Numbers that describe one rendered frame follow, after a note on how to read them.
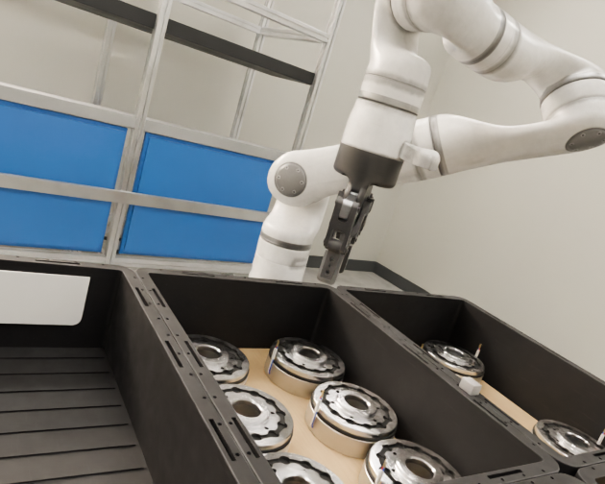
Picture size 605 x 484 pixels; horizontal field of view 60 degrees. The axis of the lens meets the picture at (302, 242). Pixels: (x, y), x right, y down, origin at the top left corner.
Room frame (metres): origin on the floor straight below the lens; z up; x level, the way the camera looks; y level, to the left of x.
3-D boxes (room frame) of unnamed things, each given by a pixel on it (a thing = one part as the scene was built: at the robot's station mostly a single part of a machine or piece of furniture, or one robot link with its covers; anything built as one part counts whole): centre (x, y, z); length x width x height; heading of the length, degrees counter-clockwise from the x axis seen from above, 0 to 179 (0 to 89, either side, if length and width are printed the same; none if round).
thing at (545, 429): (0.63, -0.42, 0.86); 0.10 x 0.10 x 0.01
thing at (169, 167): (2.48, 0.50, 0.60); 0.72 x 0.03 x 0.56; 130
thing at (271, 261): (0.89, 0.03, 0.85); 0.09 x 0.09 x 0.17; 32
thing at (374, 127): (0.61, -0.06, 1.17); 0.11 x 0.09 x 0.06; 80
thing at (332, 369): (0.64, -0.05, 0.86); 0.10 x 0.10 x 0.01
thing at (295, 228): (0.89, 0.03, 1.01); 0.09 x 0.09 x 0.17; 74
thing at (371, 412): (0.55, -0.11, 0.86); 0.05 x 0.05 x 0.01
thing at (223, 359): (0.56, 0.07, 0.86); 0.05 x 0.05 x 0.01
